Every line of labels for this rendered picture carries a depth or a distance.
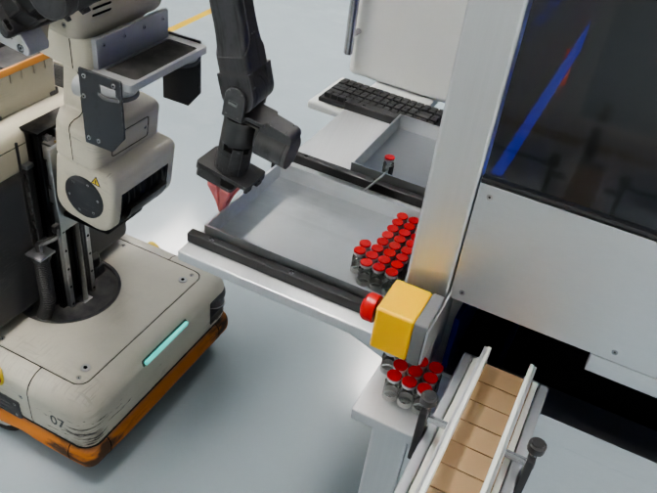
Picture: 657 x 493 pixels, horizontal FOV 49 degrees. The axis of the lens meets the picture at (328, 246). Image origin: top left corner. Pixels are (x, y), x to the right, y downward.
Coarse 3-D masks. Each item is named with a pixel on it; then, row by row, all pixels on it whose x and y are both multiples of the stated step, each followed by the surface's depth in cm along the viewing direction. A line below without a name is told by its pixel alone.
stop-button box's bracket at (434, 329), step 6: (450, 294) 99; (444, 306) 97; (438, 312) 95; (444, 312) 99; (438, 318) 96; (444, 318) 101; (432, 324) 94; (438, 324) 98; (432, 330) 94; (438, 330) 100; (426, 336) 93; (432, 336) 97; (426, 342) 94; (432, 342) 99; (426, 348) 96; (420, 354) 95; (420, 360) 95
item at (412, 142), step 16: (400, 128) 166; (416, 128) 164; (432, 128) 162; (384, 144) 159; (400, 144) 160; (416, 144) 161; (432, 144) 162; (368, 160) 153; (400, 160) 154; (416, 160) 155; (384, 176) 143; (400, 176) 149; (416, 176) 150; (416, 192) 142
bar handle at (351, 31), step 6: (354, 0) 187; (354, 6) 188; (348, 12) 190; (354, 12) 189; (348, 18) 191; (354, 18) 190; (348, 24) 192; (354, 24) 191; (348, 30) 192; (354, 30) 193; (360, 30) 197; (348, 36) 193; (354, 36) 194; (348, 42) 194; (348, 48) 195; (348, 54) 196
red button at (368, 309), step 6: (372, 294) 98; (378, 294) 99; (366, 300) 98; (372, 300) 98; (378, 300) 98; (366, 306) 98; (372, 306) 97; (360, 312) 98; (366, 312) 98; (372, 312) 97; (366, 318) 98; (372, 318) 99
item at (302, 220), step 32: (256, 192) 137; (288, 192) 140; (320, 192) 141; (352, 192) 138; (224, 224) 129; (256, 224) 131; (288, 224) 132; (320, 224) 133; (352, 224) 134; (384, 224) 135; (288, 256) 124; (320, 256) 125; (352, 288) 116
